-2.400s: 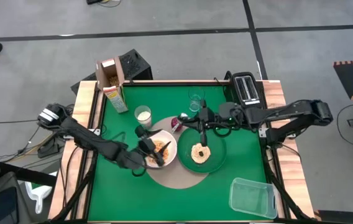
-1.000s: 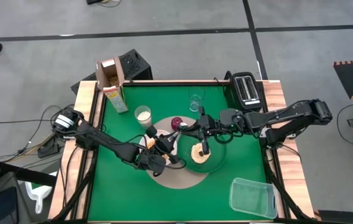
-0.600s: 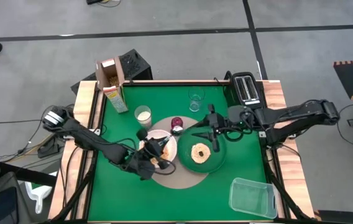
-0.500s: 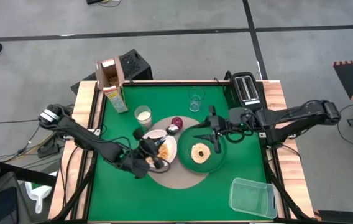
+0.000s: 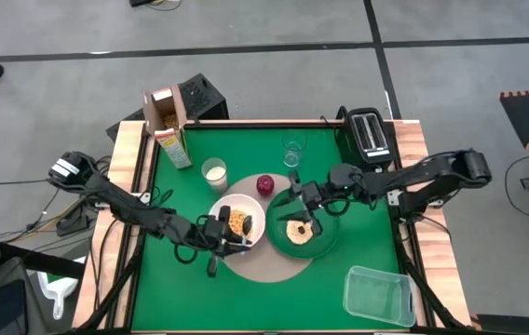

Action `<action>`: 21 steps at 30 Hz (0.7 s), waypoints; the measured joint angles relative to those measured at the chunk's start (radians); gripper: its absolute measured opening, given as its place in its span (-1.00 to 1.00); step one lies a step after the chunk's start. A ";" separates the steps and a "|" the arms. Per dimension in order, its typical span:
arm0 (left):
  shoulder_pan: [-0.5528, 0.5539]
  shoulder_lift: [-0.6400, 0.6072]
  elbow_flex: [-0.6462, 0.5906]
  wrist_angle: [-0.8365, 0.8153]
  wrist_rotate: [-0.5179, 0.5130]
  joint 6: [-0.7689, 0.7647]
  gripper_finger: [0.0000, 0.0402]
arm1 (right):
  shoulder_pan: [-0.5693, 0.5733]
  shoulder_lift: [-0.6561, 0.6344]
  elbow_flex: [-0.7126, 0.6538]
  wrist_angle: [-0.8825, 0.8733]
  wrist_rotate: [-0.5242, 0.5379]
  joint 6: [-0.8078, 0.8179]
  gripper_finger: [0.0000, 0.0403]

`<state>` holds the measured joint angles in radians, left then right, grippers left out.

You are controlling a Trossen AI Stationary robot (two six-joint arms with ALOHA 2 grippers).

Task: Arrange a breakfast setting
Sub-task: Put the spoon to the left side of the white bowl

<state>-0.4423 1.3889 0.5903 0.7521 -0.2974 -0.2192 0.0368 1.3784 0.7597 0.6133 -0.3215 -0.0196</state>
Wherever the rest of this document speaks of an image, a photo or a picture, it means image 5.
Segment black diagonal frame brace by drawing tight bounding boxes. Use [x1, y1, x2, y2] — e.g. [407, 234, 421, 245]
[397, 232, 464, 329]
[77, 227, 147, 331]

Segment black toaster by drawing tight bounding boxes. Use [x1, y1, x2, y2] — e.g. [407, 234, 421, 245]
[338, 106, 397, 173]

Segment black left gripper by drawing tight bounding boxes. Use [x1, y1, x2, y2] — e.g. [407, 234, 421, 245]
[191, 205, 253, 278]

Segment white bowl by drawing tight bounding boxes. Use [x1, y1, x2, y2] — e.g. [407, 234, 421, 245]
[208, 193, 266, 248]

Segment bagel half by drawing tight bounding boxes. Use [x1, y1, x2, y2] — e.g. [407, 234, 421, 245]
[285, 219, 315, 247]

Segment wooden table side board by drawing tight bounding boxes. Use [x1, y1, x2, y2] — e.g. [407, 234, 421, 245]
[392, 119, 474, 327]
[72, 120, 147, 329]

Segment red apple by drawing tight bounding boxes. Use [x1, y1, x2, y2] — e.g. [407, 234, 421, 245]
[255, 174, 276, 197]

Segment panda cereal box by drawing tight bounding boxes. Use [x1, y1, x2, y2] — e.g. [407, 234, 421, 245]
[142, 85, 194, 170]

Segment clear plastic container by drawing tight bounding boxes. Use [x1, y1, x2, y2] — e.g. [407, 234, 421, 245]
[342, 265, 418, 328]

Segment round beige placemat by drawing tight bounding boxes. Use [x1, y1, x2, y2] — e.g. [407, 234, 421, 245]
[212, 173, 315, 284]

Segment green plate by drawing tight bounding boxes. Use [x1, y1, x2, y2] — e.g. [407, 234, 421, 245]
[264, 185, 341, 261]

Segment white handled plastic board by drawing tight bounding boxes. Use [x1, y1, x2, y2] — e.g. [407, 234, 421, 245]
[36, 255, 87, 321]

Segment clear cup of milk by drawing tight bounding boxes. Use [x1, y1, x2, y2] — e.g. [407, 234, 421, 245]
[200, 156, 229, 193]

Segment black perforated crate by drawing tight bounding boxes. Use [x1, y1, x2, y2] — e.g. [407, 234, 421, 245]
[105, 73, 230, 143]

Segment orange cereal pieces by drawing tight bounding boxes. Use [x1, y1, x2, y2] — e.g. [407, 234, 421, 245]
[227, 209, 247, 236]

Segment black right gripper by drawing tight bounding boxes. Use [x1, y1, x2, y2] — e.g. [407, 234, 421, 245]
[271, 163, 362, 236]

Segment clear drinking glass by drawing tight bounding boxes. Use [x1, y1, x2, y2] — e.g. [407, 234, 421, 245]
[281, 129, 308, 168]

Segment black floor stand foot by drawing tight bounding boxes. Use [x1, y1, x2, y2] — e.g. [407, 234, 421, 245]
[56, 194, 101, 237]

